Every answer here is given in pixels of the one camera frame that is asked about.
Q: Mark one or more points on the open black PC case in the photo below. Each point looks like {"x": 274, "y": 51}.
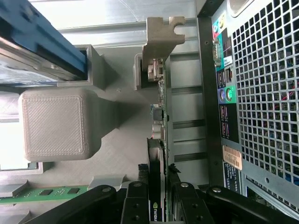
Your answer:
{"x": 208, "y": 116}

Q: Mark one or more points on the hard disk in blue caddy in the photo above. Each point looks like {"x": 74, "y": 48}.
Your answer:
{"x": 35, "y": 35}

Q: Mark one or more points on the green RAM stick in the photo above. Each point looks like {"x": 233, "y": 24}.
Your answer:
{"x": 46, "y": 192}

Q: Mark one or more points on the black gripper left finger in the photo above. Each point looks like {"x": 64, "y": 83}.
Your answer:
{"x": 135, "y": 205}

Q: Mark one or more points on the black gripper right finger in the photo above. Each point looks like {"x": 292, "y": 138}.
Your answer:
{"x": 187, "y": 205}

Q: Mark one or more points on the grey parts rack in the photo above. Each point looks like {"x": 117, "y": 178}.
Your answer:
{"x": 56, "y": 123}

